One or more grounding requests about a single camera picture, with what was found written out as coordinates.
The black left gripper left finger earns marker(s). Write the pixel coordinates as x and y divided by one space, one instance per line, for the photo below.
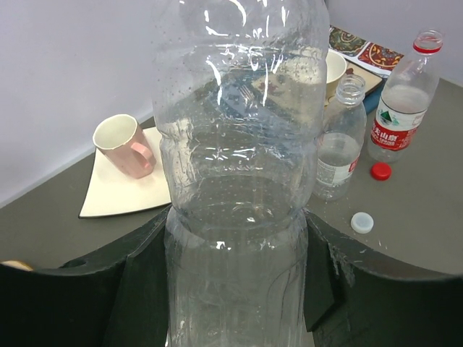
113 296

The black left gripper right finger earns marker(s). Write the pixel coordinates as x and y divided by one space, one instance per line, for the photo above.
356 296

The white bottle cap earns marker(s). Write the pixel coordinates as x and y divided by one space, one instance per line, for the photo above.
362 223

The red bottle cap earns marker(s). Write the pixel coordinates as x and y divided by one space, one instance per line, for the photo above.
381 171

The clear bottle with white cap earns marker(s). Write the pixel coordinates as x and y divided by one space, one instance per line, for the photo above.
342 138

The clear bottle with red label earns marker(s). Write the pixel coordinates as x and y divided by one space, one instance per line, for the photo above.
405 98

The clear bottle with blue cap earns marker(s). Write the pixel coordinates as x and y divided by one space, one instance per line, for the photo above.
238 95

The white square plate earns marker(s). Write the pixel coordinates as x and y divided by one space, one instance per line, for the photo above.
110 192

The beige oval painted plate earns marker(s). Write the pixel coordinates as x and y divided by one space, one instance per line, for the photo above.
17 264

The pink ceramic mug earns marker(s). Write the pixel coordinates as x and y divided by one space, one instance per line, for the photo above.
121 140

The blue patterned placemat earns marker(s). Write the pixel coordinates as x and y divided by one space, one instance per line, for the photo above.
371 99

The square floral plate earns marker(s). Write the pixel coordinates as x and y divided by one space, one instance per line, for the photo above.
371 80

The white ceramic bowl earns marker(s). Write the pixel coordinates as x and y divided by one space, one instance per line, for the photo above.
336 67

